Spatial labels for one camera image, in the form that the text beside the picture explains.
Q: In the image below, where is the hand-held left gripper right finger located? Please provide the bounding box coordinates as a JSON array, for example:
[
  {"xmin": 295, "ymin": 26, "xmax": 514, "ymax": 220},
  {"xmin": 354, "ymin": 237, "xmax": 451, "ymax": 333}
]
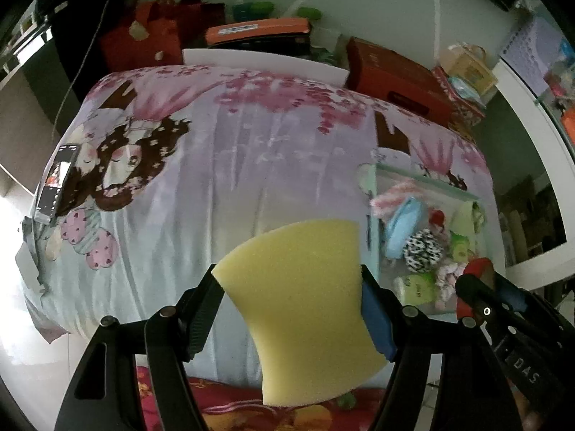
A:
[{"xmin": 359, "ymin": 264, "xmax": 517, "ymax": 431}]

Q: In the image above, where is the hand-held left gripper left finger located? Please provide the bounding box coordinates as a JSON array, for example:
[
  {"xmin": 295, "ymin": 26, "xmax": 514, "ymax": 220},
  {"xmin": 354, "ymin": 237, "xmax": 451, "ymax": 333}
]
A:
[{"xmin": 54, "ymin": 263, "xmax": 227, "ymax": 431}]

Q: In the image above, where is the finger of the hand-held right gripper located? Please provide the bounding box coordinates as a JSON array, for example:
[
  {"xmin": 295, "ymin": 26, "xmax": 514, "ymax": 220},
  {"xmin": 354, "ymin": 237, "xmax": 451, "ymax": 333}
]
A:
[
  {"xmin": 455, "ymin": 273, "xmax": 493, "ymax": 325},
  {"xmin": 493, "ymin": 270, "xmax": 529, "ymax": 314}
]

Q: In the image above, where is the pink lace cloth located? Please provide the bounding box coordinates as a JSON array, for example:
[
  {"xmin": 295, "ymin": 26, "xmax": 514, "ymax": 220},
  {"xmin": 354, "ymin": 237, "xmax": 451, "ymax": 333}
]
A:
[{"xmin": 433, "ymin": 260, "xmax": 468, "ymax": 312}]

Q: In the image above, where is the white tray with teal rim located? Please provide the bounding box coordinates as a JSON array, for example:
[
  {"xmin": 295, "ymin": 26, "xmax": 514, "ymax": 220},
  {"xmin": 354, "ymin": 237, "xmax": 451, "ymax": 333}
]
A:
[{"xmin": 357, "ymin": 162, "xmax": 488, "ymax": 319}]

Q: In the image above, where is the large green tissue packet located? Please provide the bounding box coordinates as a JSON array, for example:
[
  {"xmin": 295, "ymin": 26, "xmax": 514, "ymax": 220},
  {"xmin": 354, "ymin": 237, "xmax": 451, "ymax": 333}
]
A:
[{"xmin": 393, "ymin": 274, "xmax": 436, "ymax": 306}]

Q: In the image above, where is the leopard print scrunchie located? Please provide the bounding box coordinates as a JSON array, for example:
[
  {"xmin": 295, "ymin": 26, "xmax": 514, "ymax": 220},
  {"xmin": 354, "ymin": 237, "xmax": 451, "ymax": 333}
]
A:
[{"xmin": 403, "ymin": 229, "xmax": 445, "ymax": 272}]

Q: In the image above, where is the light green cloth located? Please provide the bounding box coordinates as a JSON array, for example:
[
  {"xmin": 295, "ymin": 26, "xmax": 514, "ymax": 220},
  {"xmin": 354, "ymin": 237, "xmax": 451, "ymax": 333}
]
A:
[{"xmin": 451, "ymin": 202, "xmax": 486, "ymax": 238}]

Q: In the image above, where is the yellow sponge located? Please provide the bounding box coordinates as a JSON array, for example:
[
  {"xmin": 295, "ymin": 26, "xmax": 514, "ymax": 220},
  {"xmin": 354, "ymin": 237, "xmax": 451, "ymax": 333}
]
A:
[{"xmin": 211, "ymin": 219, "xmax": 389, "ymax": 407}]

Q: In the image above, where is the blue face mask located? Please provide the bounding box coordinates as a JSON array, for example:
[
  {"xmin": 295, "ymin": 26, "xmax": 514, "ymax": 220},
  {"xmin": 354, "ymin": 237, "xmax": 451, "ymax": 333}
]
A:
[{"xmin": 384, "ymin": 198, "xmax": 427, "ymax": 259}]

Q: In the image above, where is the pink fluffy cloth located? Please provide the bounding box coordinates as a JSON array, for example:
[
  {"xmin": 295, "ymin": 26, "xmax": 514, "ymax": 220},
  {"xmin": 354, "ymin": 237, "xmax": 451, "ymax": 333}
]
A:
[{"xmin": 369, "ymin": 180, "xmax": 420, "ymax": 218}]

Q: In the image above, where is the red floral bedsheet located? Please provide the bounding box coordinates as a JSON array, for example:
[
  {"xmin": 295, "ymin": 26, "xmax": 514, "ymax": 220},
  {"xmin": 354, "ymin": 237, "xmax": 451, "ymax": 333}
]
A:
[{"xmin": 135, "ymin": 363, "xmax": 432, "ymax": 431}]

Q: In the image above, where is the white paper sheet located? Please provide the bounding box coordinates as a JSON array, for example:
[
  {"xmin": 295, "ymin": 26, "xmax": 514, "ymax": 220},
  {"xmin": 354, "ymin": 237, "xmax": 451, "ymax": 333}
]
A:
[{"xmin": 15, "ymin": 242, "xmax": 46, "ymax": 297}]

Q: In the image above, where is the red patterned box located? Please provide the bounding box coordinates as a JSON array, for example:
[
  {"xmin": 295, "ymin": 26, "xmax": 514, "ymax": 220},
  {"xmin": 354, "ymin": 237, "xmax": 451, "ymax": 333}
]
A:
[{"xmin": 431, "ymin": 67, "xmax": 486, "ymax": 138}]

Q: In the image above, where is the white table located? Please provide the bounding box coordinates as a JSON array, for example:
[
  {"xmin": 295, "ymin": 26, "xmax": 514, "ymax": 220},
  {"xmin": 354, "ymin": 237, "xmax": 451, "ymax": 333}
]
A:
[{"xmin": 492, "ymin": 58, "xmax": 575, "ymax": 288}]

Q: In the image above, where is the black smartphone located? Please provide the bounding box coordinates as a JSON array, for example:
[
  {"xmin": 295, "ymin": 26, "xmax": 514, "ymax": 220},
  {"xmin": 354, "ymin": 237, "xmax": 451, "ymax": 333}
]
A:
[{"xmin": 35, "ymin": 144, "xmax": 82, "ymax": 225}]

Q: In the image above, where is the blue wipes packet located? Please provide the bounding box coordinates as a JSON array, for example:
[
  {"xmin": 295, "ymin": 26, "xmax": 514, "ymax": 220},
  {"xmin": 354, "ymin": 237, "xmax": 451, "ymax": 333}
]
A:
[{"xmin": 449, "ymin": 76, "xmax": 479, "ymax": 99}]

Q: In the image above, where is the red cardboard box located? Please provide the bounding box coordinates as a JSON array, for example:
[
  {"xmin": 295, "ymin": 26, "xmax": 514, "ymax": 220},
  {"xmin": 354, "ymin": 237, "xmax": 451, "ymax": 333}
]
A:
[{"xmin": 346, "ymin": 37, "xmax": 454, "ymax": 126}]

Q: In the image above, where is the red handbag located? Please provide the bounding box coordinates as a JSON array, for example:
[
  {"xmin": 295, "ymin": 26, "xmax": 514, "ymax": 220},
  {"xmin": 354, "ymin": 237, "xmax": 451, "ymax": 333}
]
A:
[{"xmin": 98, "ymin": 0, "xmax": 183, "ymax": 73}]

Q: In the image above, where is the grey cabinet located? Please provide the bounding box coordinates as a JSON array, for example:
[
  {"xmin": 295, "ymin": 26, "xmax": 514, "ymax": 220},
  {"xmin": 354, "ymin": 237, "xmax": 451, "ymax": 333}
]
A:
[{"xmin": 0, "ymin": 0, "xmax": 59, "ymax": 194}]

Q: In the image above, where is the orange and black box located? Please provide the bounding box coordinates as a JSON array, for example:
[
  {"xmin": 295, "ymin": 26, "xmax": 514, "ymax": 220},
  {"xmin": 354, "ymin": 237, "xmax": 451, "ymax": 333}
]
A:
[{"xmin": 206, "ymin": 18, "xmax": 312, "ymax": 55}]

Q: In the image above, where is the dark red paper bag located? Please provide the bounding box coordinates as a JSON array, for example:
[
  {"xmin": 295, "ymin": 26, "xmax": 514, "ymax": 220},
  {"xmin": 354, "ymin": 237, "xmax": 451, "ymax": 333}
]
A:
[{"xmin": 175, "ymin": 0, "xmax": 226, "ymax": 50}]

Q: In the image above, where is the yellow gift box with handle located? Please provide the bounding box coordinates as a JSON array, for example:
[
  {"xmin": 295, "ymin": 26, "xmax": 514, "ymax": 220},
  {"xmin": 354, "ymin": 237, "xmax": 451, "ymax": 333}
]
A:
[{"xmin": 442, "ymin": 42, "xmax": 498, "ymax": 95}]

